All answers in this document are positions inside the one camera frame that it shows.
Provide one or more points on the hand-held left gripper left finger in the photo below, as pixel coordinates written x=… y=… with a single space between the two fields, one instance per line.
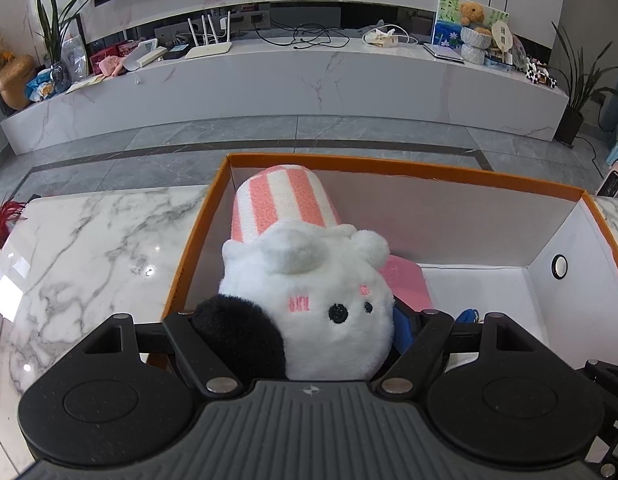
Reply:
x=189 y=342

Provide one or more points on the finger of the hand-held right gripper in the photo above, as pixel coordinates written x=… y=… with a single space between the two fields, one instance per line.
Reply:
x=609 y=385

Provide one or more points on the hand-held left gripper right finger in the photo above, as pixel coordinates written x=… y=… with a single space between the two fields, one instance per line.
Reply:
x=403 y=327

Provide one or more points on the pink foam pouch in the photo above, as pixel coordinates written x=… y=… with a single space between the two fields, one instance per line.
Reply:
x=406 y=280

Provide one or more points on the white plush with striped cup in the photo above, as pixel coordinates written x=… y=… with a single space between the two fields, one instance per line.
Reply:
x=314 y=280

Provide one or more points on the orange cardboard box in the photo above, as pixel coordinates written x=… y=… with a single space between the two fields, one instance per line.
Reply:
x=464 y=220

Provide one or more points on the pink and black object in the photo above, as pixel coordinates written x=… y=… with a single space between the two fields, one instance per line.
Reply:
x=611 y=182

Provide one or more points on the red feather toy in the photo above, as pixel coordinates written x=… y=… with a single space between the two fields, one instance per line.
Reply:
x=4 y=220

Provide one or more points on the potted plant black pot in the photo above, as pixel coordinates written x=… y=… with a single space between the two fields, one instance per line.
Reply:
x=571 y=125

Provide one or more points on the white marble media console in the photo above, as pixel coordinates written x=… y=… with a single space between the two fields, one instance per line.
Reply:
x=289 y=85

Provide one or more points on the grey laptop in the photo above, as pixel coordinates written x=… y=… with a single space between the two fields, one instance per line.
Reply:
x=441 y=52

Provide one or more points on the white patterned cup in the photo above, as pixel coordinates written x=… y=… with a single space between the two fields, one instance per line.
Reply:
x=476 y=36
x=474 y=54

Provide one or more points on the black white figurines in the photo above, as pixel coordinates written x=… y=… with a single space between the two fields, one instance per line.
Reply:
x=539 y=75

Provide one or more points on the pink plush item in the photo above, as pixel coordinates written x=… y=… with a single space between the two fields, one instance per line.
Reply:
x=111 y=66

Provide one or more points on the white charger bundle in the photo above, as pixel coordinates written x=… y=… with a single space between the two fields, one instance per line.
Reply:
x=384 y=38

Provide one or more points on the small black box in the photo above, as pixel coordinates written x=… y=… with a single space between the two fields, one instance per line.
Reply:
x=179 y=53

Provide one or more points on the white oblong box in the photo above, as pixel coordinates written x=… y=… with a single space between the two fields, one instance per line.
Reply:
x=144 y=55

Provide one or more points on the white router with antennas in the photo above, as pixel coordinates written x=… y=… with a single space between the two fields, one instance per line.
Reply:
x=209 y=50

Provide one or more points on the blue snack packets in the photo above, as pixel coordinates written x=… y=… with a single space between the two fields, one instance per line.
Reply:
x=46 y=85

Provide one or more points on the red box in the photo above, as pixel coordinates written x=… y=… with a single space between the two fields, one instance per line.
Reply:
x=101 y=57

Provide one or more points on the round paper fan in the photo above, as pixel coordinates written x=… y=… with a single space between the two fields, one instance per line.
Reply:
x=501 y=35

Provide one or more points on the painted picture board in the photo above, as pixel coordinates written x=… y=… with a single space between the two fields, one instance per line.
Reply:
x=446 y=20

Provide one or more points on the gold vase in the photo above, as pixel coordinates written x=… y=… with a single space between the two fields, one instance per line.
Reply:
x=14 y=85

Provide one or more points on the small teddy bear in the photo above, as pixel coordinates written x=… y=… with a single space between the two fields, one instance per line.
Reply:
x=472 y=14

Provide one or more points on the green leafy plant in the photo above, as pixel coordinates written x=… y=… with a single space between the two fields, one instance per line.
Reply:
x=54 y=25

